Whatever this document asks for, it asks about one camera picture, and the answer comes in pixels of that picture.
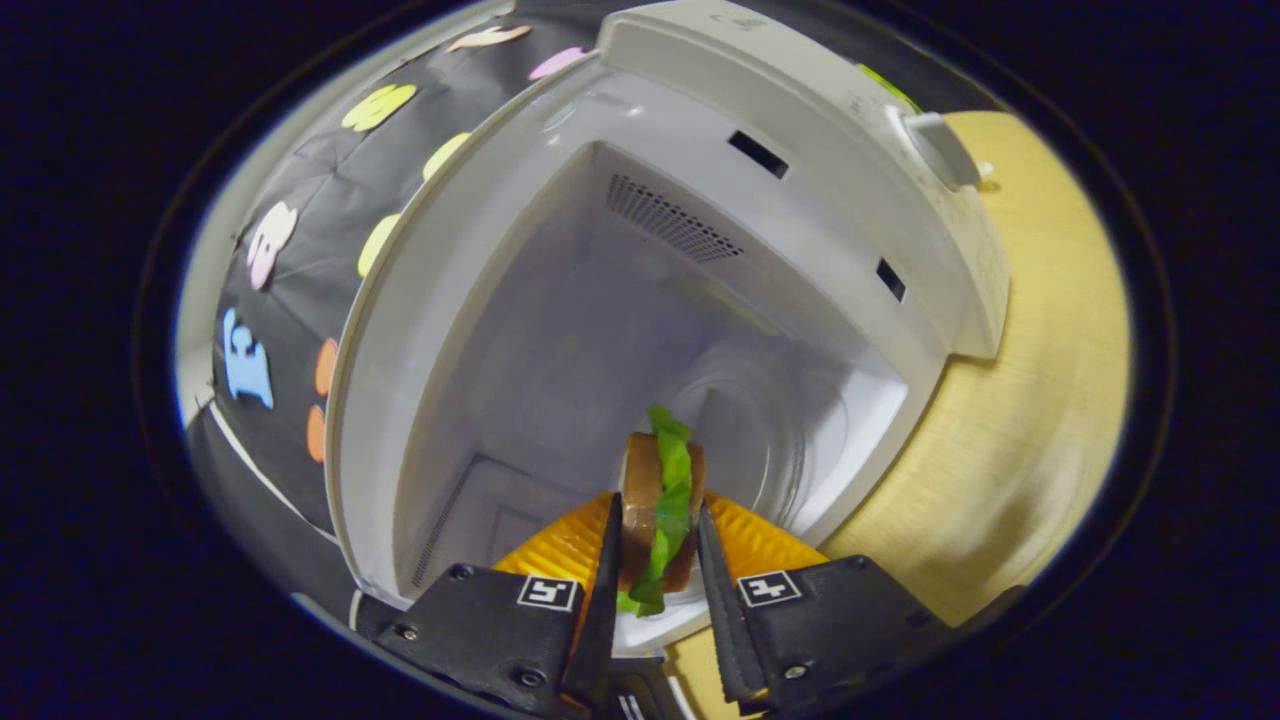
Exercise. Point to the lettuce sandwich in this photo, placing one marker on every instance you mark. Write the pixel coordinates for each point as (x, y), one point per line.
(645, 500)

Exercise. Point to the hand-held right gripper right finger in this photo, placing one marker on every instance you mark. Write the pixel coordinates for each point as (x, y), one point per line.
(718, 610)

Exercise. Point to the white microwave oven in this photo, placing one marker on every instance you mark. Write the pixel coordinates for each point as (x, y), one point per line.
(560, 330)

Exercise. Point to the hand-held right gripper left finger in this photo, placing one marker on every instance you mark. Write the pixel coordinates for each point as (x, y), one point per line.
(608, 600)

